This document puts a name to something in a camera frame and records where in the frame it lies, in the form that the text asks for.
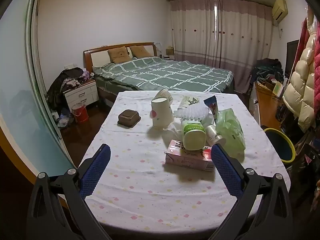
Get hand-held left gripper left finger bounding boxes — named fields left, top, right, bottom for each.
left=26, top=144, right=112, bottom=240

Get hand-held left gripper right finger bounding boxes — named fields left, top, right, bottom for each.
left=211, top=144, right=293, bottom=240

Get small white bottle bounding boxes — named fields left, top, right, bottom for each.
left=205, top=124, right=225, bottom=146

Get pink carton box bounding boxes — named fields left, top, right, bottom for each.
left=164, top=139, right=216, bottom=172

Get green plastic bag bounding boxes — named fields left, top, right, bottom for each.
left=215, top=108, right=246, bottom=152

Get white jar green lid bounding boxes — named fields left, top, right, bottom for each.
left=180, top=119, right=207, bottom=151

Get yellow rimmed dark trash bin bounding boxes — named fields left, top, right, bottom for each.
left=264, top=128, right=296, bottom=165

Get blue red tube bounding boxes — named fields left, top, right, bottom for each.
left=203, top=96, right=220, bottom=115

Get white foam wrap sheet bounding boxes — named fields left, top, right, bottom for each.
left=174, top=104, right=213, bottom=123

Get printed instant noodle cup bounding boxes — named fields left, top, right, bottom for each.
left=154, top=88, right=174, bottom=105

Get white floral tablecloth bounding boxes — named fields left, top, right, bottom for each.
left=76, top=90, right=292, bottom=233

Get red bucket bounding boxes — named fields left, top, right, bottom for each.
left=71, top=102, right=89, bottom=123

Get plastic bags on floor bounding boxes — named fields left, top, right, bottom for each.
left=52, top=111, right=73, bottom=128

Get brown plastic container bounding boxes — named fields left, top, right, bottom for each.
left=117, top=109, right=142, bottom=128

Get crumpled white tissue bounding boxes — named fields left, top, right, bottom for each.
left=161, top=122, right=184, bottom=140

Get white nightstand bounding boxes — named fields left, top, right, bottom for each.
left=62, top=79, right=100, bottom=110

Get wooden cabinet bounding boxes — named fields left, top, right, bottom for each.
left=254, top=81, right=285, bottom=132

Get white box green print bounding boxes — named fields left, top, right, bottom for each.
left=177, top=95, right=200, bottom=110

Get white paper cup pink print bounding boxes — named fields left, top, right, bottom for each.
left=151, top=97, right=175, bottom=130

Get clothes pile on nightstand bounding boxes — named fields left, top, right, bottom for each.
left=47, top=67, right=91, bottom=110

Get dark clothes pile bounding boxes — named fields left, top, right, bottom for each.
left=249, top=58, right=284, bottom=94

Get glass sliding wardrobe door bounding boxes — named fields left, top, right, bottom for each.
left=0, top=0, right=77, bottom=173

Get bed with green quilt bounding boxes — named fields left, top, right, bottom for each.
left=83, top=42, right=235, bottom=105

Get green plaid duvet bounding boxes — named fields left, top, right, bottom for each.
left=92, top=56, right=235, bottom=93

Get brown pillow with face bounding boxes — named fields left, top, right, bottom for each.
left=107, top=47, right=132, bottom=64

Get cream puffer jacket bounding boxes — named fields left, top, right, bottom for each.
left=282, top=31, right=320, bottom=127

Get plain brown pillow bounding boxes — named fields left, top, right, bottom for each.
left=129, top=45, right=153, bottom=58

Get black television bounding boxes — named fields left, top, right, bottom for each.
left=285, top=39, right=300, bottom=79

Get beige pink curtain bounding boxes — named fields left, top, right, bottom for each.
left=169, top=0, right=273, bottom=94

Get pink quilted garment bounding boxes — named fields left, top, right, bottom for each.
left=312, top=17, right=320, bottom=80

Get cream air conditioner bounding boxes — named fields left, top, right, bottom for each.
left=272, top=0, right=288, bottom=27

